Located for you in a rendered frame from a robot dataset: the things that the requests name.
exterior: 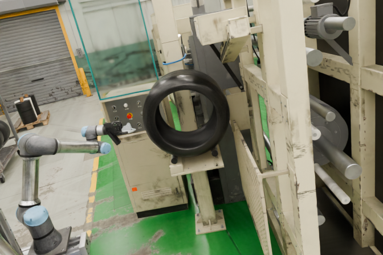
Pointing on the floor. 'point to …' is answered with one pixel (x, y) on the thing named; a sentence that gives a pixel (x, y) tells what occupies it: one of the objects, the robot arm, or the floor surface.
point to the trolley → (6, 153)
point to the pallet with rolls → (29, 113)
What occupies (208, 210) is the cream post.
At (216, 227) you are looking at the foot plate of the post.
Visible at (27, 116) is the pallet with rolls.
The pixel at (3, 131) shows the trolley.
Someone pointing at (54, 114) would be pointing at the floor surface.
